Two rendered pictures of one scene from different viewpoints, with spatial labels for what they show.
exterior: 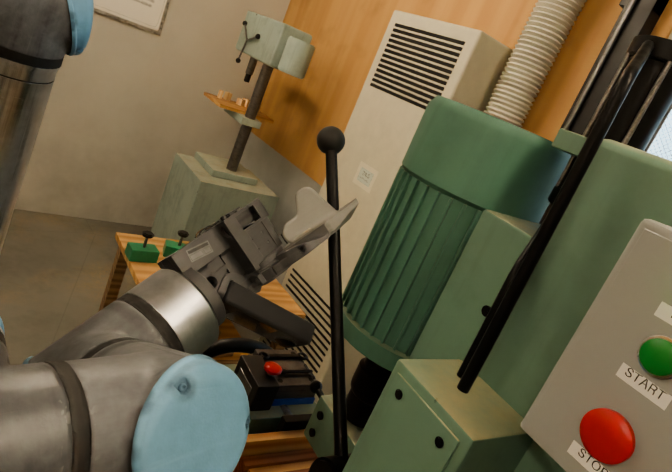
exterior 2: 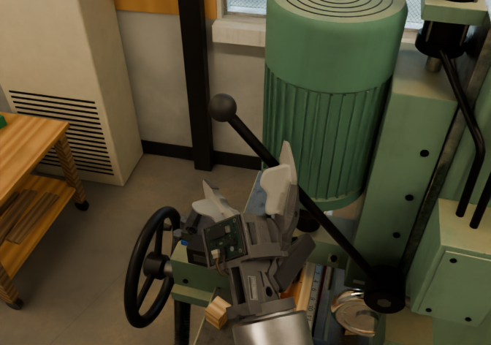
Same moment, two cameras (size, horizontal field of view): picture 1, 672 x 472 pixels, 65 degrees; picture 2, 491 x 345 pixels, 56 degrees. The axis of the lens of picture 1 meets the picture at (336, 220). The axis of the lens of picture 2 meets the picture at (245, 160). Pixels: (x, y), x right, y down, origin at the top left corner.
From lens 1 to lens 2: 0.46 m
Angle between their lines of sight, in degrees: 41
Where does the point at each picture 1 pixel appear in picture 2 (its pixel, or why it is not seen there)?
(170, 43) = not seen: outside the picture
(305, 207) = (271, 185)
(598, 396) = not seen: outside the picture
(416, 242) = (339, 134)
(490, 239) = (408, 110)
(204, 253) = (254, 285)
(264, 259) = (278, 243)
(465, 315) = (405, 160)
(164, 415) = not seen: outside the picture
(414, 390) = (465, 254)
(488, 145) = (374, 45)
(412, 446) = (476, 276)
